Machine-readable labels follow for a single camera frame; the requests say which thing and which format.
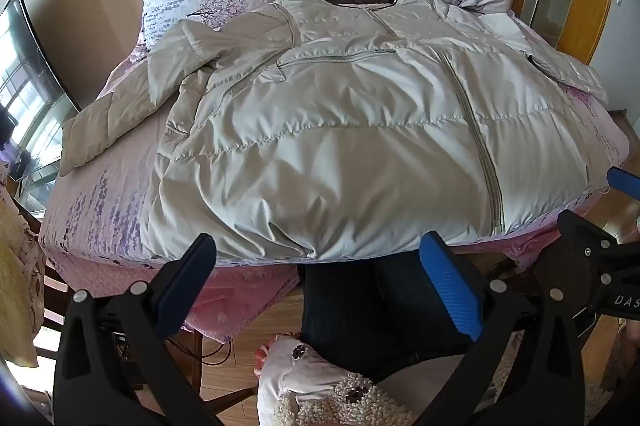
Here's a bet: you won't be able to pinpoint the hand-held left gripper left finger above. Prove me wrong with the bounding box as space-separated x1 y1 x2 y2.
52 233 223 426

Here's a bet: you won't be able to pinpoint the pink floral bed sheet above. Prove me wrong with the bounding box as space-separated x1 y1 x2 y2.
39 14 631 347

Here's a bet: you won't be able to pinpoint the person's white fleece jacket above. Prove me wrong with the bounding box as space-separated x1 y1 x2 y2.
254 333 506 426

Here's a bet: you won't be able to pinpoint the black floor cable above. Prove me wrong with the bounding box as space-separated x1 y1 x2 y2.
165 335 237 366

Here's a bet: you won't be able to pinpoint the beige puffer jacket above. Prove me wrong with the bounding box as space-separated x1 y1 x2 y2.
60 0 610 263

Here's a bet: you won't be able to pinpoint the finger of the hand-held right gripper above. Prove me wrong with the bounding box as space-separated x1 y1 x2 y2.
531 210 640 322
606 165 640 208

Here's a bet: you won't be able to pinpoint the yellow patterned cloth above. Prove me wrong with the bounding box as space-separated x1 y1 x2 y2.
0 201 48 369

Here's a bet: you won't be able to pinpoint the person's dark trousers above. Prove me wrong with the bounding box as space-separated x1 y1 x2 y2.
297 250 476 383

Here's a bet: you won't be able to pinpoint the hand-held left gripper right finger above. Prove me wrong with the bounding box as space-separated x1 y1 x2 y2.
415 231 586 426

